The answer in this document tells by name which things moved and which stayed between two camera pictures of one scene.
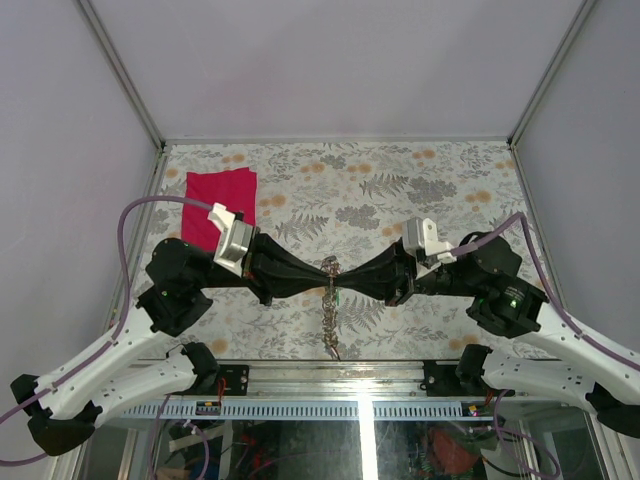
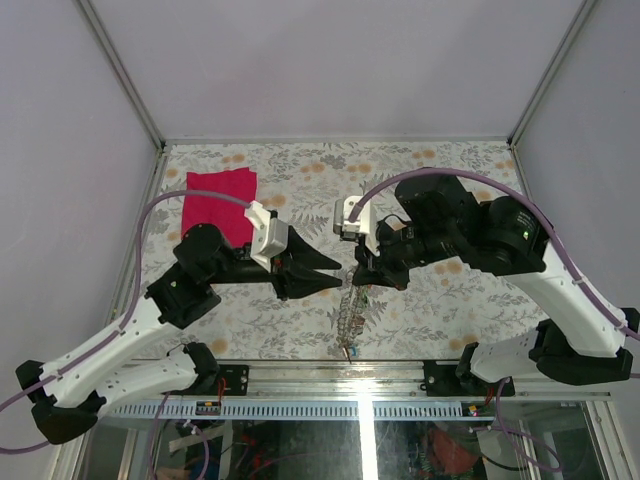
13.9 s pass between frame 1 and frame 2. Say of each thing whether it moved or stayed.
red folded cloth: stayed
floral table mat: stayed
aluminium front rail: stayed
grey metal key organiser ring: moved
